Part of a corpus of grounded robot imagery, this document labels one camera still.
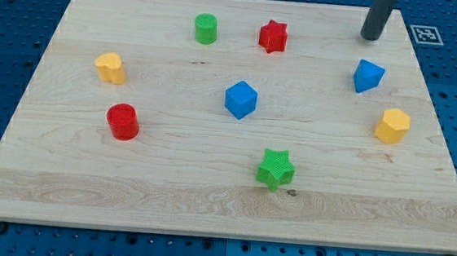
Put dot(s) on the green star block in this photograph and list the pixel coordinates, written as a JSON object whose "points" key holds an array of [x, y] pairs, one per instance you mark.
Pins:
{"points": [[275, 169]]}

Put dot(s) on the red cylinder block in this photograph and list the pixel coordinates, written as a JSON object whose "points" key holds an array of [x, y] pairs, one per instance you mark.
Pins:
{"points": [[123, 121]]}

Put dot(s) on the blue triangular prism block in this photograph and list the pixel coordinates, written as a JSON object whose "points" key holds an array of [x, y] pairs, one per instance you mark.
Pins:
{"points": [[367, 76]]}

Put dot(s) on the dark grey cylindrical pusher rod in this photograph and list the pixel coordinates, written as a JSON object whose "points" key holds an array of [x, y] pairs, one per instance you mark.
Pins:
{"points": [[376, 19]]}

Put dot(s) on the blue cube block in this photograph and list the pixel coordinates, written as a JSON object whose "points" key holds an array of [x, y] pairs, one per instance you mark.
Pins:
{"points": [[241, 99]]}

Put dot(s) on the yellow hexagon block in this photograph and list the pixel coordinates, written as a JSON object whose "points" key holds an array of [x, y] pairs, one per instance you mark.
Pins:
{"points": [[392, 126]]}

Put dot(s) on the green cylinder block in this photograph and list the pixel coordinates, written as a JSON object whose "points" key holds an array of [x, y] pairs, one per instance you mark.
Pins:
{"points": [[206, 27]]}

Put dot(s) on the yellow heart block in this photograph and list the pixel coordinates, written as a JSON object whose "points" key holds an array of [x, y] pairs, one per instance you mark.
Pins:
{"points": [[110, 68]]}

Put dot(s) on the white fiducial marker tag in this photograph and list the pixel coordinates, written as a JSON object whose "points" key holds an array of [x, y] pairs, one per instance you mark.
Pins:
{"points": [[427, 35]]}

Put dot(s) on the light wooden board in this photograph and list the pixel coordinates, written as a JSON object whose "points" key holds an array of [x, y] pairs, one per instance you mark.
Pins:
{"points": [[191, 170]]}

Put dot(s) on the red star block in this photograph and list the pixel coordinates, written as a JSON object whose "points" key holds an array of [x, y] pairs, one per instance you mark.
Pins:
{"points": [[273, 36]]}

